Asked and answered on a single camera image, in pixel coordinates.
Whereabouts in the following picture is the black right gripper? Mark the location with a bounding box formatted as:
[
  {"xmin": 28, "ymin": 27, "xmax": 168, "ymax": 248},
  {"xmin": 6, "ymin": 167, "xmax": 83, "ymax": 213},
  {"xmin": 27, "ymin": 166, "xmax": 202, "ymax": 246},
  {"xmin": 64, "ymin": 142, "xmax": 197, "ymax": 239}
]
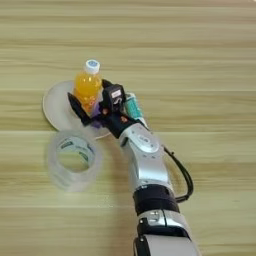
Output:
[{"xmin": 67, "ymin": 78, "xmax": 138, "ymax": 140}]

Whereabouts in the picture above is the orange juice bottle white cap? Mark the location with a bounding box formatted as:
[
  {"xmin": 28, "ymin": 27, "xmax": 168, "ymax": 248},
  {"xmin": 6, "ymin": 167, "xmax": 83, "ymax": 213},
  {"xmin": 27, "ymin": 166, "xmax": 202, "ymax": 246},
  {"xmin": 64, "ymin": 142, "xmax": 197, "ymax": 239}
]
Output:
[{"xmin": 72, "ymin": 58, "xmax": 103, "ymax": 116}]

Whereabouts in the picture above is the purple eraser block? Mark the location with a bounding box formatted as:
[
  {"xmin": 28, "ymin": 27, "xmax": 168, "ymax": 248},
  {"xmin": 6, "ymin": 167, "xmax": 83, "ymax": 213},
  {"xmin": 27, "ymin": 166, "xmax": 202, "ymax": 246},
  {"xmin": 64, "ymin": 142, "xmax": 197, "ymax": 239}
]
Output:
[{"xmin": 91, "ymin": 102, "xmax": 104, "ymax": 130}]

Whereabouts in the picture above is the green white glue tube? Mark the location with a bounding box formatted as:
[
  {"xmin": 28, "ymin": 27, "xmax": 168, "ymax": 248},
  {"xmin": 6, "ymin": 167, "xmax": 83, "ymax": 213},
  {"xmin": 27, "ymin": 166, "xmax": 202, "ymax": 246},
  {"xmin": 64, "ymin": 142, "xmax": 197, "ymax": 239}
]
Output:
[{"xmin": 123, "ymin": 92, "xmax": 150, "ymax": 130}]

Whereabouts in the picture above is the black box with white label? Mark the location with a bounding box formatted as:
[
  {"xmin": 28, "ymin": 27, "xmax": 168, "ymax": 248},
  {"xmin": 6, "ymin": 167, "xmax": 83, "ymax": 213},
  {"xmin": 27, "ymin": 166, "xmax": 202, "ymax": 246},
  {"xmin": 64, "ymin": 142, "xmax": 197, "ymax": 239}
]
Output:
[{"xmin": 101, "ymin": 83, "xmax": 127, "ymax": 114}]

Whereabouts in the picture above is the beige round plate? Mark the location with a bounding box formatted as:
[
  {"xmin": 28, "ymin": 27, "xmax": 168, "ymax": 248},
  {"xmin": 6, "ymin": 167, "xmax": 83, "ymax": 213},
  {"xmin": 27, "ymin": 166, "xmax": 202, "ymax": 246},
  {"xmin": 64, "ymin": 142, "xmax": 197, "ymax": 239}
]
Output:
[{"xmin": 41, "ymin": 79, "xmax": 113, "ymax": 141}]

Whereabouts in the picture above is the clear tape roll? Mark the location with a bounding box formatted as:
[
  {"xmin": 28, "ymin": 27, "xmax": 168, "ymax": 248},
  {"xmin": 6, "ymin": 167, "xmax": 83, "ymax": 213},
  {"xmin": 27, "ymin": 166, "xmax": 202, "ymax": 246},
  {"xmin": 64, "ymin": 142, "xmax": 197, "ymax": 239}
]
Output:
[{"xmin": 45, "ymin": 128, "xmax": 105, "ymax": 193}]

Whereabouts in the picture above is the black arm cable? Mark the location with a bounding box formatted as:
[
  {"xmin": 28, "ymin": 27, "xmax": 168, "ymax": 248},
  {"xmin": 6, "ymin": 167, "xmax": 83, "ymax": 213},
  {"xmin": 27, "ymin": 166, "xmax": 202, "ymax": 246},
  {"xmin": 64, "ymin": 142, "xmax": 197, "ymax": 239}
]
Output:
[{"xmin": 162, "ymin": 145, "xmax": 195, "ymax": 204}]

